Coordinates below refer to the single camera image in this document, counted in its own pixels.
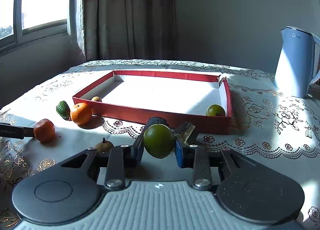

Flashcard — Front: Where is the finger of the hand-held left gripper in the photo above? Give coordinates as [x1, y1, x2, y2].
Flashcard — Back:
[0, 123, 35, 140]

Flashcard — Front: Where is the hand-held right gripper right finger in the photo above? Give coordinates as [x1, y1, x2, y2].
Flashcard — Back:
[174, 122, 265, 191]

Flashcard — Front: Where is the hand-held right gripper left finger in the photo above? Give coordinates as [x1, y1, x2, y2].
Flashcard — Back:
[60, 125, 148, 190]

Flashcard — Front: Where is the green round fruit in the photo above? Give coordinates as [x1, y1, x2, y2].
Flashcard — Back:
[143, 124, 175, 159]
[206, 104, 226, 117]

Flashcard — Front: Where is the small reddish tangerine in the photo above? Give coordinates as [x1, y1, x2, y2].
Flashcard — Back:
[33, 119, 56, 143]

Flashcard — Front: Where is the brown kiwi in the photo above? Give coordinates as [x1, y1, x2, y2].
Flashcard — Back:
[95, 138, 115, 153]

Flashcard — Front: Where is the red cardboard box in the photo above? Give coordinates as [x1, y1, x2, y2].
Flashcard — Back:
[72, 70, 233, 135]

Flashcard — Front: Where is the large orange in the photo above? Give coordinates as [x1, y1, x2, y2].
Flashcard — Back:
[70, 102, 92, 125]

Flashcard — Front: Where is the dark cylindrical block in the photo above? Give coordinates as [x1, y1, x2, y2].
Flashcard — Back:
[146, 117, 168, 128]

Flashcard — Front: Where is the green avocado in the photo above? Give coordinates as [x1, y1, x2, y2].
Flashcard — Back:
[56, 100, 71, 120]

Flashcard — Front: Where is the patterned beige curtain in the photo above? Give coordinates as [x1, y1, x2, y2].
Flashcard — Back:
[67, 0, 175, 62]

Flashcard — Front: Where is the light blue electric kettle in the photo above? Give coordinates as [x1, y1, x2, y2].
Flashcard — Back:
[273, 26, 320, 98]

